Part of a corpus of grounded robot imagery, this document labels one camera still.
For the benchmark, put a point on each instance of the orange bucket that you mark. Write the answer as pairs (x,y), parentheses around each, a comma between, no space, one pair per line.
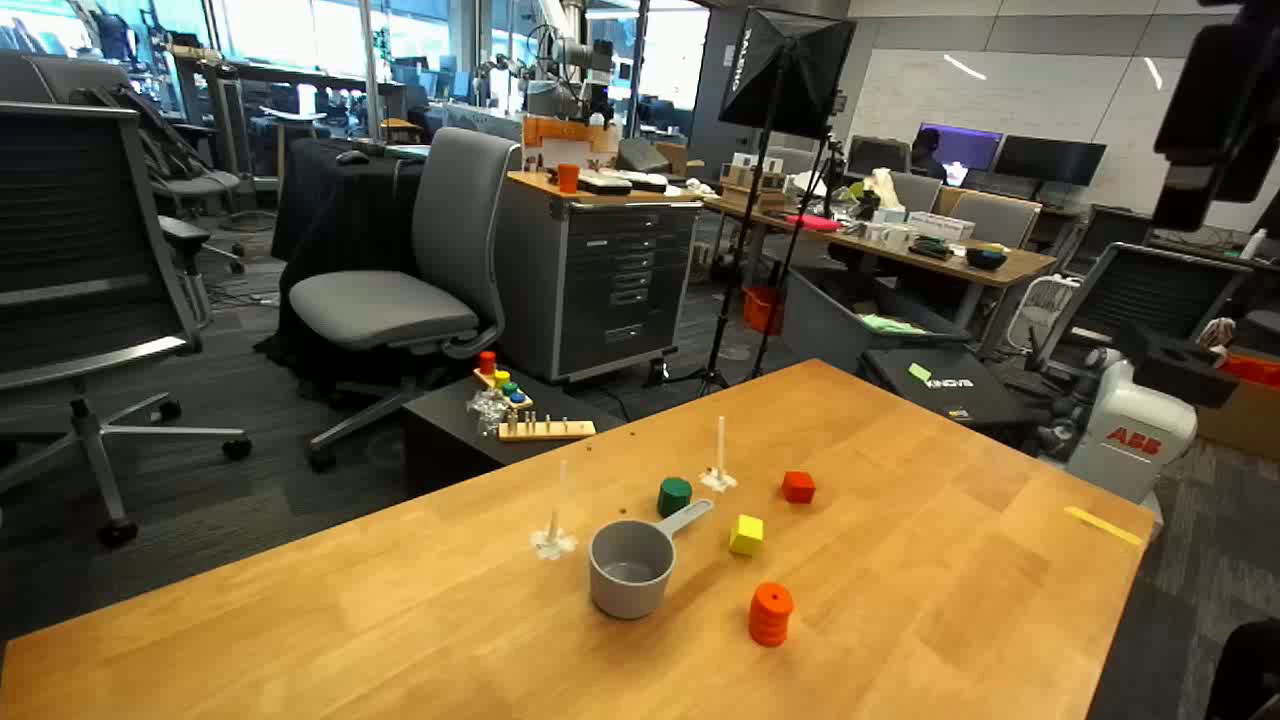
(760,308)

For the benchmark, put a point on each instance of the clear plastic bag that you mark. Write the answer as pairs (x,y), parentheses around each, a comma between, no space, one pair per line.
(484,408)

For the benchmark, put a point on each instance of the orange cup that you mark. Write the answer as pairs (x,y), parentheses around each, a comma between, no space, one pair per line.
(570,177)

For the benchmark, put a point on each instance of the black case green sticker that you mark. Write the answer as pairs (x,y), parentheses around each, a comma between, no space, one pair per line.
(962,386)

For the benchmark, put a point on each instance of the white wall whiteboard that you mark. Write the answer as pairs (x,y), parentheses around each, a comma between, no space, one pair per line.
(1026,102)

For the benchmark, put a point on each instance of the gray drawer cabinet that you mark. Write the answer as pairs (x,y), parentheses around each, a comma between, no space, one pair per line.
(601,280)

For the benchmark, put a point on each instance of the black light stand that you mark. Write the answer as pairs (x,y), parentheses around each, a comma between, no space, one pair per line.
(744,254)

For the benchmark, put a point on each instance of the yellow cube block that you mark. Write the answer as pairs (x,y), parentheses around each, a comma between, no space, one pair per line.
(744,533)

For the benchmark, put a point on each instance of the black hanging jacket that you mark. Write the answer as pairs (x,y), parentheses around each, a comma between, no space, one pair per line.
(1221,105)

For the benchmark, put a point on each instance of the orange cube block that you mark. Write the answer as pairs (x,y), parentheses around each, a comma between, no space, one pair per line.
(796,485)

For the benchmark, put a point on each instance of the yellow tape strip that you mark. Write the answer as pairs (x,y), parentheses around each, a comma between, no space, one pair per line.
(1101,526)

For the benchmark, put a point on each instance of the gray chair back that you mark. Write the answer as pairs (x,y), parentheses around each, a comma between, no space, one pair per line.
(998,216)

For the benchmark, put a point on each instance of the orange white box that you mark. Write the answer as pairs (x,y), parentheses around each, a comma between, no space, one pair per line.
(566,136)

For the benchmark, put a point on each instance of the black softbox light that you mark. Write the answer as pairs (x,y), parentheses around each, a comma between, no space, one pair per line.
(796,76)

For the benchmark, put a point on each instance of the white peg stand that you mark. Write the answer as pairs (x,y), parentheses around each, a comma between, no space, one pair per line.
(722,476)

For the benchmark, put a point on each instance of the black boxy device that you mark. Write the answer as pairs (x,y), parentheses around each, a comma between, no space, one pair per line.
(1181,361)

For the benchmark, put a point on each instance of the black mesh office chair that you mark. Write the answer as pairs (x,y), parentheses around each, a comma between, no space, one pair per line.
(82,225)

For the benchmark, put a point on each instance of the white ABB robot base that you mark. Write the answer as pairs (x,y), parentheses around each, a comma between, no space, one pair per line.
(1130,429)

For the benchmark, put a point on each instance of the black wide monitor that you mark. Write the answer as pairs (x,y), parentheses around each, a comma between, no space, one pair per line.
(1051,160)

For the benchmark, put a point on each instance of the wooden block tray toy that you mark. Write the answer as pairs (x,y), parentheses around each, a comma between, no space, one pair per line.
(546,429)

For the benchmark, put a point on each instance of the brown cardboard box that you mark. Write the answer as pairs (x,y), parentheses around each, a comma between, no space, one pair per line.
(1244,412)

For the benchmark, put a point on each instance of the dark flat screen panel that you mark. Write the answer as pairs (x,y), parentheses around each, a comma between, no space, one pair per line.
(1155,302)

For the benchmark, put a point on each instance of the green octagonal block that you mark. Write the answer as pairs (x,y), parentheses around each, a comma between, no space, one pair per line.
(672,495)

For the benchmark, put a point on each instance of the orange cylinder block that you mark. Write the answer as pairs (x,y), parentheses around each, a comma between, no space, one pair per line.
(768,613)

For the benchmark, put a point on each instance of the colourful stacking toy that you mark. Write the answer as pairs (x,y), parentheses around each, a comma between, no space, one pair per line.
(503,386)

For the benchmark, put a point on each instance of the black covered table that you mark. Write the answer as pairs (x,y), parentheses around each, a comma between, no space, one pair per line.
(343,201)

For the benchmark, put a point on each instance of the gray office chair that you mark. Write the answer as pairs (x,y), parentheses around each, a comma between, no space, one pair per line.
(455,213)

